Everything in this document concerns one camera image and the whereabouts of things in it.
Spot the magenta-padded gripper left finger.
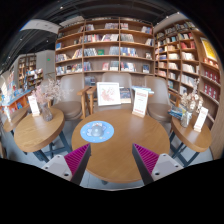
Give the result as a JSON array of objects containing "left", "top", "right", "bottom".
[{"left": 40, "top": 143, "right": 92, "bottom": 186}]

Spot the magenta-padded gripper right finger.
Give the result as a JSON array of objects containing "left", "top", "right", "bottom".
[{"left": 131, "top": 143, "right": 184, "bottom": 186}]

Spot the round light blue mouse pad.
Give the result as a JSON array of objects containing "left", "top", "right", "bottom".
[{"left": 80, "top": 120, "right": 115, "bottom": 144}]

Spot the round wooden side table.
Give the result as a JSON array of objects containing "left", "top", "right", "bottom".
[
  {"left": 2, "top": 106, "right": 31, "bottom": 134},
  {"left": 168, "top": 114, "right": 213, "bottom": 168},
  {"left": 13, "top": 106, "right": 73, "bottom": 163}
]

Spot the glass vase with beige flowers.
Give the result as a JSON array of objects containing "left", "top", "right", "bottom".
[{"left": 179, "top": 77, "right": 204, "bottom": 129}]

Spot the stack of books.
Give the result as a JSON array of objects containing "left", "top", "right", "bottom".
[{"left": 167, "top": 105, "right": 184, "bottom": 121}]

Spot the glass vase with pink flowers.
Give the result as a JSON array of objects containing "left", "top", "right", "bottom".
[{"left": 33, "top": 78, "right": 66, "bottom": 122}]

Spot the brown leather wooden armchair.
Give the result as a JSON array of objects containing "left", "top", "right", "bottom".
[
  {"left": 143, "top": 75, "right": 178, "bottom": 124},
  {"left": 53, "top": 73, "right": 92, "bottom": 122},
  {"left": 85, "top": 72, "right": 134, "bottom": 114}
]

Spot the small white red sign card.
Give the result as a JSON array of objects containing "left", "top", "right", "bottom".
[
  {"left": 27, "top": 95, "right": 41, "bottom": 117},
  {"left": 193, "top": 106, "right": 209, "bottom": 133}
]

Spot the white red sign, wooden base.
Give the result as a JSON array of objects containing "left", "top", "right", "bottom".
[{"left": 131, "top": 88, "right": 149, "bottom": 119}]

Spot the orange display table with books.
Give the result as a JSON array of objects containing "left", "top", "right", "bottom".
[{"left": 0, "top": 88, "right": 33, "bottom": 116}]

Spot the light blue books pile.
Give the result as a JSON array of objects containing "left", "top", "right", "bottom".
[{"left": 131, "top": 85, "right": 155, "bottom": 95}]

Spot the dark blue book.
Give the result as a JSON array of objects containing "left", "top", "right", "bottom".
[{"left": 119, "top": 87, "right": 132, "bottom": 104}]

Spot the white framed pink floral picture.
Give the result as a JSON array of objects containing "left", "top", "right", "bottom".
[{"left": 96, "top": 81, "right": 122, "bottom": 107}]

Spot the curved wooden bookshelf unit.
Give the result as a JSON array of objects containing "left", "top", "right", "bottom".
[{"left": 153, "top": 19, "right": 224, "bottom": 158}]

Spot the small wooden bookshelf unit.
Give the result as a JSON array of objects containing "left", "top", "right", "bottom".
[{"left": 17, "top": 53, "right": 45, "bottom": 89}]

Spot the wide wooden bookshelf unit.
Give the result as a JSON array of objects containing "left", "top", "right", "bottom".
[{"left": 54, "top": 18, "right": 156, "bottom": 88}]

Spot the white hanging ceiling panel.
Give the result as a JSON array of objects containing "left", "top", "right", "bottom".
[{"left": 20, "top": 18, "right": 60, "bottom": 35}]

